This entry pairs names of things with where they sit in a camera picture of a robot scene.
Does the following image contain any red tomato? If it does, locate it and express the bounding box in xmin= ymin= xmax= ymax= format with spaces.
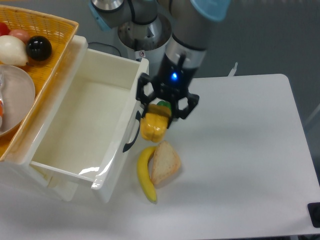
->
xmin=0 ymin=22 xmax=11 ymax=36

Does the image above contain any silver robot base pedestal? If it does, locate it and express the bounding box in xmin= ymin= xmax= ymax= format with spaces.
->
xmin=117 ymin=13 xmax=172 ymax=76

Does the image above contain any yellow wicker basket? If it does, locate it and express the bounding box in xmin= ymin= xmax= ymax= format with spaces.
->
xmin=0 ymin=5 xmax=79 ymax=161

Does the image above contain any beige bowl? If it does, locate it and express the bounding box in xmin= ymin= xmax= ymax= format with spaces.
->
xmin=0 ymin=64 xmax=36 ymax=137

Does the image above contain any white drawer cabinet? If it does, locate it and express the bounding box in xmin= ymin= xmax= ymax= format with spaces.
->
xmin=0 ymin=35 xmax=88 ymax=201

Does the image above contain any pink round fruit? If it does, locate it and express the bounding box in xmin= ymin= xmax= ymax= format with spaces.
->
xmin=9 ymin=29 xmax=31 ymax=44

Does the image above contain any white mounting bracket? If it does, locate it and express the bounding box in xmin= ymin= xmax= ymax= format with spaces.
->
xmin=228 ymin=62 xmax=238 ymax=77

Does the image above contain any white onion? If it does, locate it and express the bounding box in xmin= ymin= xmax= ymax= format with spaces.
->
xmin=0 ymin=35 xmax=29 ymax=67

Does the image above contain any black object at table edge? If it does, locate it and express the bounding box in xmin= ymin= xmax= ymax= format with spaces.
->
xmin=307 ymin=202 xmax=320 ymax=228

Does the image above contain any black drawer handle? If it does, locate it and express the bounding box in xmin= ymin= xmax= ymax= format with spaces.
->
xmin=122 ymin=110 xmax=141 ymax=153

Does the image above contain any black ball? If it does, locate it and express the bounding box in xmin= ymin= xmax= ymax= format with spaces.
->
xmin=25 ymin=35 xmax=52 ymax=61

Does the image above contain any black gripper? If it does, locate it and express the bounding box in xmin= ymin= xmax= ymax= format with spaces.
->
xmin=135 ymin=53 xmax=200 ymax=129

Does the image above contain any yellow banana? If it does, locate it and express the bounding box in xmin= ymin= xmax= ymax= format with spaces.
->
xmin=136 ymin=146 xmax=157 ymax=203

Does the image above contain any green bell pepper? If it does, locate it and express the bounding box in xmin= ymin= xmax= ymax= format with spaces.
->
xmin=156 ymin=100 xmax=172 ymax=111

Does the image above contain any slice of bread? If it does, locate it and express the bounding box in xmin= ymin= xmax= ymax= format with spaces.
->
xmin=151 ymin=140 xmax=182 ymax=185

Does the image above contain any yellow bell pepper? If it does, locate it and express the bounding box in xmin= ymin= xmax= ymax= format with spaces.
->
xmin=140 ymin=104 xmax=172 ymax=143

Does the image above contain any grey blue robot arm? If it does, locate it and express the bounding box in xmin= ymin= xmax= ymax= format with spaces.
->
xmin=88 ymin=0 xmax=231 ymax=123

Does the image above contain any white open top drawer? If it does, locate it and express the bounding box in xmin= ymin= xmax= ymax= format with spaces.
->
xmin=29 ymin=47 xmax=150 ymax=205

